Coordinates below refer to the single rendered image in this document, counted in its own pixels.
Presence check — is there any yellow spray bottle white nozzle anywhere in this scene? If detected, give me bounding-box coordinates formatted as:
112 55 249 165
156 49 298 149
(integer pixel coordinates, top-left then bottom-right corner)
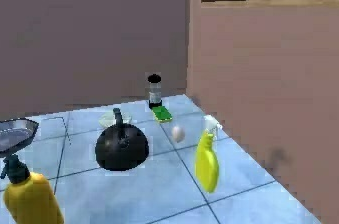
194 115 224 194

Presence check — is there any white egg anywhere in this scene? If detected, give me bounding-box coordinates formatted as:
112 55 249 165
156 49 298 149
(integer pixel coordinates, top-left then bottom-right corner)
171 125 186 144

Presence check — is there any green sponge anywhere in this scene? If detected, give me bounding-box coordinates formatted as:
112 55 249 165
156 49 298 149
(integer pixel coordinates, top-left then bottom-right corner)
151 105 174 124

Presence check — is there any yellow bottle with dark pump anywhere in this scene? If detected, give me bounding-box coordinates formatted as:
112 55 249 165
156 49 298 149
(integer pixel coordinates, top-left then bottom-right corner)
0 154 65 224

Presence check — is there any clear shaker with black cap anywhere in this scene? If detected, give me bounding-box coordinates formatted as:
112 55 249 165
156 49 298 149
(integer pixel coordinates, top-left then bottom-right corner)
147 73 163 109

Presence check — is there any black frying pan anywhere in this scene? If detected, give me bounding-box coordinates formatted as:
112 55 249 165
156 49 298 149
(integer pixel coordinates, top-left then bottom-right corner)
0 117 40 168

